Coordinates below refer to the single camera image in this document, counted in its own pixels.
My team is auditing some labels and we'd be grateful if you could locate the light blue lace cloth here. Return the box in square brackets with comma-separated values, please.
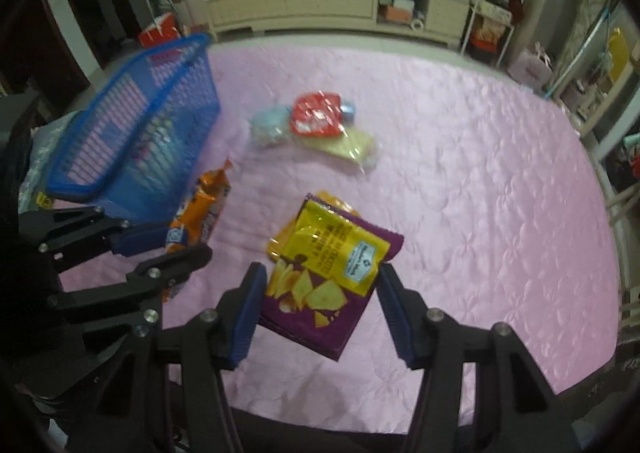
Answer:
[20, 113, 76, 206]

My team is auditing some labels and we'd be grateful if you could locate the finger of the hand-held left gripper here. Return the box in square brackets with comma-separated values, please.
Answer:
[45, 243, 213, 329]
[17, 206, 170, 264]

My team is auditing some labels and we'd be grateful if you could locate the clear bag of light-blue candies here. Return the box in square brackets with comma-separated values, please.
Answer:
[249, 104, 296, 149]

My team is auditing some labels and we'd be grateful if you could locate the blue plastic basket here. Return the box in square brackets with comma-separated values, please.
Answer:
[46, 32, 222, 224]

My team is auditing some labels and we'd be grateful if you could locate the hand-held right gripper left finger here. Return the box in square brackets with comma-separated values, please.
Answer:
[80, 262, 268, 453]

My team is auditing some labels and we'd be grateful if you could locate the beige TV cabinet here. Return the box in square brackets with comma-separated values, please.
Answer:
[202, 0, 473, 46]

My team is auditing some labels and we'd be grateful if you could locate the orange storage box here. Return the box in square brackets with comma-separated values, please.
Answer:
[377, 3, 416, 24]

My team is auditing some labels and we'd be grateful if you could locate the white rack with boxes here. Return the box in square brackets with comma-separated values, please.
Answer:
[460, 0, 533, 66]

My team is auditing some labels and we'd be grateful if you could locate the pink quilted blanket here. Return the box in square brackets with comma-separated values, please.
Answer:
[50, 36, 623, 434]

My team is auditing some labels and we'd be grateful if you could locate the pale yellow snack packet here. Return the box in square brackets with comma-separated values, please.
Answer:
[287, 126, 381, 174]

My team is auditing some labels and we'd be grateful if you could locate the pink bag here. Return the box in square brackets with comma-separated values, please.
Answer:
[507, 46, 556, 91]

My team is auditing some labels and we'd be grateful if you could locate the red snack packet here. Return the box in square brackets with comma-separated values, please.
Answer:
[290, 90, 346, 136]

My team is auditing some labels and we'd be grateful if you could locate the orange snack packet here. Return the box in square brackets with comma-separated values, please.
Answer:
[162, 158, 235, 301]

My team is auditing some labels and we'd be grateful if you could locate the red paper bag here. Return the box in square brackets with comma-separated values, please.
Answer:
[138, 13, 181, 49]

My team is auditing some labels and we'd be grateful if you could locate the purple and yellow chips bag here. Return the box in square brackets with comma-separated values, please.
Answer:
[257, 190, 405, 361]

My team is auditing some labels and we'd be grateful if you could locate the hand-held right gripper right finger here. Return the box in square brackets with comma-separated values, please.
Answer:
[377, 262, 583, 453]

